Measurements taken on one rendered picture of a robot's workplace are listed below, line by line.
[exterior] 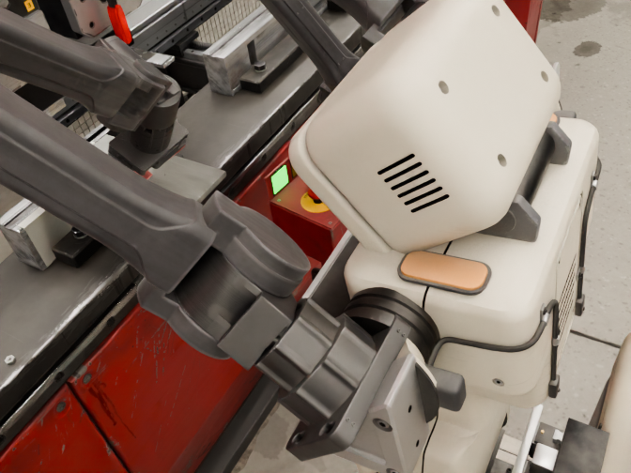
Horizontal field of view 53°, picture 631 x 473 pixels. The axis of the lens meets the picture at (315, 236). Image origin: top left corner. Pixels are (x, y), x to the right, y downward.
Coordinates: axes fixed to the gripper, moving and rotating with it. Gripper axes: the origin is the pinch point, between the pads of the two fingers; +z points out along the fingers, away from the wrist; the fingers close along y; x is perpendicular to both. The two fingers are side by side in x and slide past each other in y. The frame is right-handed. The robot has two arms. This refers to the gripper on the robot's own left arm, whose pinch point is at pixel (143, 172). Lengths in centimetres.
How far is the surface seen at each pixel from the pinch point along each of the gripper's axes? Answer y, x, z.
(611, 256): -118, 106, 58
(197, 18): -64, -32, 32
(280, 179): -28.3, 13.7, 17.4
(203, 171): -7.0, 6.4, 0.0
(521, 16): -215, 35, 66
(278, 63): -53, -4, 17
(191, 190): -2.3, 7.5, -0.6
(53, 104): -1.4, -19.2, 2.9
